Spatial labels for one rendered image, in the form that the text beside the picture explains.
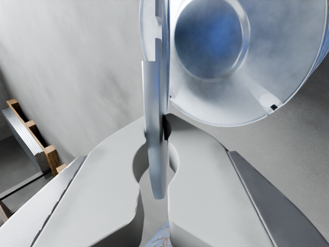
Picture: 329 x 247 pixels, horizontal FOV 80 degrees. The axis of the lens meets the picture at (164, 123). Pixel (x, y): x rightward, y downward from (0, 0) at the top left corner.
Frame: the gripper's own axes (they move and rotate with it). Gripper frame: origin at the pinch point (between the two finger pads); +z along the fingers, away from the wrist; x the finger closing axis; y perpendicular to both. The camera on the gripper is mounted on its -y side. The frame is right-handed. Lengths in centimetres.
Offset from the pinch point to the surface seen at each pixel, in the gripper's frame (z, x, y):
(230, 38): 19.2, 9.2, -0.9
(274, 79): 15.4, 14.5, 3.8
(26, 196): 198, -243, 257
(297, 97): 32.9, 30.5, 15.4
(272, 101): 15.1, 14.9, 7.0
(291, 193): 29, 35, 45
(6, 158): 258, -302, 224
